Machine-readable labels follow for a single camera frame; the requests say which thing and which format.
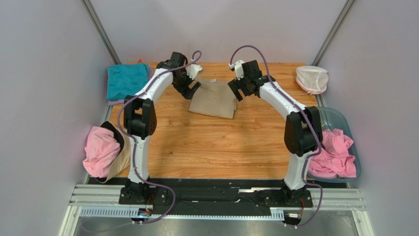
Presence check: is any teal folded t-shirt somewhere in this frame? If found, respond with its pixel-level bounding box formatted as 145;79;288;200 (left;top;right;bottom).
106;63;150;101

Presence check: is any white mesh laundry bag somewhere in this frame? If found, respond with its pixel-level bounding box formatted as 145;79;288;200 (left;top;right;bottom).
296;65;329;95

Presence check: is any left aluminium corner post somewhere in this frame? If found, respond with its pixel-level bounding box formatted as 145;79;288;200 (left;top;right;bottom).
81;0;121;64

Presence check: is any right aluminium corner post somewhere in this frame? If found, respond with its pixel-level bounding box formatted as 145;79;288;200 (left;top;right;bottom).
311;0;357;66

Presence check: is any beige cloth at left edge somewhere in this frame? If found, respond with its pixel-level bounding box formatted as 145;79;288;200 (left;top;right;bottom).
95;121;131;183

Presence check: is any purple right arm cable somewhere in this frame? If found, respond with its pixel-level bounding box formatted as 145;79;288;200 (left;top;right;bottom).
229;45;324;229

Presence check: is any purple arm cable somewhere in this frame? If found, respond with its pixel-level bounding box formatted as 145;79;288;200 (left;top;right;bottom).
117;50;203;227
229;45;324;229

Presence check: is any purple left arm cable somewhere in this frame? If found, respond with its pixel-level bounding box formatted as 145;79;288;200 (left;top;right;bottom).
117;50;203;227

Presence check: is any beige t-shirt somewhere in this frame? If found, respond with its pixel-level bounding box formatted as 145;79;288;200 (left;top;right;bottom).
188;77;237;119

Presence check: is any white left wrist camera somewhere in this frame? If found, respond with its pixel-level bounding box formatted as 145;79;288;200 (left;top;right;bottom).
186;63;203;80

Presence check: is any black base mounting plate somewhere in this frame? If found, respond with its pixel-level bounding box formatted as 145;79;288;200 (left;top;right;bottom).
88;177;348;217

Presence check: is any clear teal plastic bin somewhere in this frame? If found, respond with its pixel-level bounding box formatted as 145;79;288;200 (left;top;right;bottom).
307;107;361;183

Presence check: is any pink t-shirt in bin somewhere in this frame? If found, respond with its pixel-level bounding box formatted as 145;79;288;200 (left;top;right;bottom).
308;128;357;179

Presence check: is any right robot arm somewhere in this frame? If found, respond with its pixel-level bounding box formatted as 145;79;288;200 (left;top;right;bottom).
228;60;323;206

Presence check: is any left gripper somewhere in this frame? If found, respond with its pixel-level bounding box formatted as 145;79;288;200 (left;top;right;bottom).
173;68;201;100

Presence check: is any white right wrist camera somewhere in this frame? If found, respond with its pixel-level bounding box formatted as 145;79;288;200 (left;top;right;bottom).
229;60;245;80

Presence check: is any aluminium frame rail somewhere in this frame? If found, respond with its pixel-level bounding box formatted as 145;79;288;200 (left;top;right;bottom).
60;178;373;236

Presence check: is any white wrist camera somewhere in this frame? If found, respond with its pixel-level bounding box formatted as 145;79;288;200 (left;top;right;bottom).
229;60;245;80
186;63;203;80

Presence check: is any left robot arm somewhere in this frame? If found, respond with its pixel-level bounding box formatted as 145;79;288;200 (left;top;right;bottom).
119;51;202;205

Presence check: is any pink cloth at left edge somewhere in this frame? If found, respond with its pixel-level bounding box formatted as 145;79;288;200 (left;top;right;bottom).
83;126;120;178

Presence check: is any aluminium corner post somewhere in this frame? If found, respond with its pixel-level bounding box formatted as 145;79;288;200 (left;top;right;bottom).
81;0;121;64
311;0;357;66

